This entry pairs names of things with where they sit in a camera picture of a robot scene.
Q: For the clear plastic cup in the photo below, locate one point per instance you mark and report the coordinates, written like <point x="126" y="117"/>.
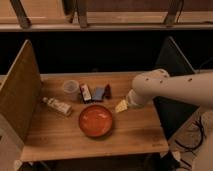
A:
<point x="71" y="87"/>

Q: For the yellow sponge piece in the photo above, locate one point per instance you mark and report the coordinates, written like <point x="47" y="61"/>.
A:
<point x="121" y="106"/>

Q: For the left wooden side panel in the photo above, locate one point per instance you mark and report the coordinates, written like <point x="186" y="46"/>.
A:
<point x="19" y="91"/>

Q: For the white patterned bottle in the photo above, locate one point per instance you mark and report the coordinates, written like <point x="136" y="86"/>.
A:
<point x="57" y="105"/>

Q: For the dark red small object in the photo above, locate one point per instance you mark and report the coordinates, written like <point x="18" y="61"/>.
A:
<point x="107" y="92"/>

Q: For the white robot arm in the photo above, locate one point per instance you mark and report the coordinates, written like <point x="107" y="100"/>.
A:
<point x="196" y="89"/>

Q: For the orange ceramic bowl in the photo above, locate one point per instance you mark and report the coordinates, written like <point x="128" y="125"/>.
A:
<point x="95" y="121"/>

